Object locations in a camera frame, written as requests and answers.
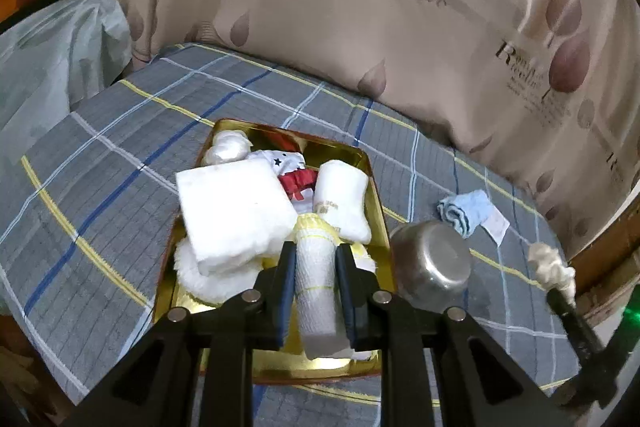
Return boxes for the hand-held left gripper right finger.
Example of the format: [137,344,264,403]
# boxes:
[336,244,566,427]

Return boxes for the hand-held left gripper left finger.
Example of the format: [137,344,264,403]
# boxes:
[75,241,297,427]

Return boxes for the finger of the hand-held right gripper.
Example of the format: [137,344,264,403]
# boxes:
[546,288,606,360]

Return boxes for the white and yellow cloth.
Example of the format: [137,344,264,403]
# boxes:
[292,213,378,360]

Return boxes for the white fluffy cloth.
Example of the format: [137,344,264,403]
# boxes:
[172,239,273,305]

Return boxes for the white towel with label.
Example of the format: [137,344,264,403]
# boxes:
[311,160,373,244]

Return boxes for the red satin cloth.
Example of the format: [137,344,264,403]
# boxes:
[260,132,321,202]

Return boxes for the white star print cloth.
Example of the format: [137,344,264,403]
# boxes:
[247,149,321,215]

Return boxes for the red and gold tin box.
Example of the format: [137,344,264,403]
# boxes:
[152,118,396,383]

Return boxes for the pearly white cloth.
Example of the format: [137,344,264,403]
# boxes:
[201,130,251,168]

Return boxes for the metal bowl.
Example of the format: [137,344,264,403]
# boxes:
[389,220,473,313]

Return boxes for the white printed handkerchief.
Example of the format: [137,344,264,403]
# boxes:
[481,207,511,244]

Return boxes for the light blue cloth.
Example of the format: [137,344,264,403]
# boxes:
[436,189,493,239]

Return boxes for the grey plaid bed sheet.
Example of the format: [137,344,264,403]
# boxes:
[0,42,591,427]

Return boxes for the beige leaf print curtain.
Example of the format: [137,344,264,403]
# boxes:
[115,0,640,258]

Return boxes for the translucent plastic bag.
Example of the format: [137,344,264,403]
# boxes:
[0,0,133,142]

